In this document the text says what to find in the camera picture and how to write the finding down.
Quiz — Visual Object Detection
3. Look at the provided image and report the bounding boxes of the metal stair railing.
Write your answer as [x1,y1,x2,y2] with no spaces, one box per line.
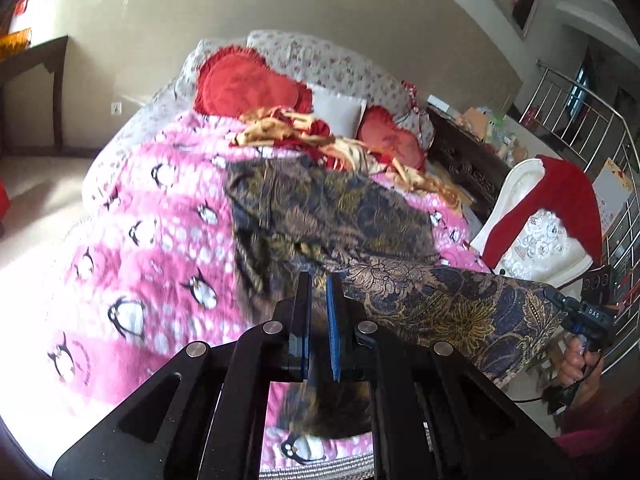
[520,60,639,373]

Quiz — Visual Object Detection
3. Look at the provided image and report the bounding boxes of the white ornate chair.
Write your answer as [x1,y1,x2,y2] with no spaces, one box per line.
[471,159,597,288]

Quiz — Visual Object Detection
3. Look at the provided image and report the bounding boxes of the red box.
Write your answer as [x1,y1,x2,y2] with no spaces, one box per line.
[0,183,11,220]

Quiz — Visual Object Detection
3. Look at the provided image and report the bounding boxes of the red heart pillow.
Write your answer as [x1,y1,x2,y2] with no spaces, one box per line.
[357,105,425,170]
[193,46,312,118]

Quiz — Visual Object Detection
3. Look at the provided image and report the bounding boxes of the pink penguin blanket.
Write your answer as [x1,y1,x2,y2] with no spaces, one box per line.
[15,110,485,470]

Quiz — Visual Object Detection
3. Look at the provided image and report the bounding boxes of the red and gold blanket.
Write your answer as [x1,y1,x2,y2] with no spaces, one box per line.
[230,106,462,214]

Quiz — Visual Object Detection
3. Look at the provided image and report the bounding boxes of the dark wooden table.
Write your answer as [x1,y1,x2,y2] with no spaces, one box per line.
[1,36,68,156]

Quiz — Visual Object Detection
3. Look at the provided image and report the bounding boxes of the dark wooden headboard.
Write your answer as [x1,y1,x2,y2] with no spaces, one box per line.
[426,105,510,221]

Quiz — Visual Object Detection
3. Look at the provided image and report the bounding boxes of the red cloth on chair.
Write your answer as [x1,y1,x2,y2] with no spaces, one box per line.
[482,155,602,266]

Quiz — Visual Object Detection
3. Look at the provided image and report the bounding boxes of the floral bed sheet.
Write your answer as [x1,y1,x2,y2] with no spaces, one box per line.
[81,36,247,203]

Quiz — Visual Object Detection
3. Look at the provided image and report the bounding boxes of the dark blue gold patterned garment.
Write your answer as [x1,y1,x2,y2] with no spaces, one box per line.
[224,155,566,441]

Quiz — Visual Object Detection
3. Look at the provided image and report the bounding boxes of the right hand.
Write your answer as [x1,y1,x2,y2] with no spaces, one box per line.
[558,336,604,405]

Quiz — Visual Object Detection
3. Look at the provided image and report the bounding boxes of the white pillow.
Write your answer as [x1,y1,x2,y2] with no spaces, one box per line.
[308,84,367,139]

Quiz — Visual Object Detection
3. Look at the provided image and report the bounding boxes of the floral pillow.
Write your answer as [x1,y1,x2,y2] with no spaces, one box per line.
[246,29,434,150]

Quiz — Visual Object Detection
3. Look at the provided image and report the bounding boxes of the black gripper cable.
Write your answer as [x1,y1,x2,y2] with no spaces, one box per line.
[504,358,604,406]

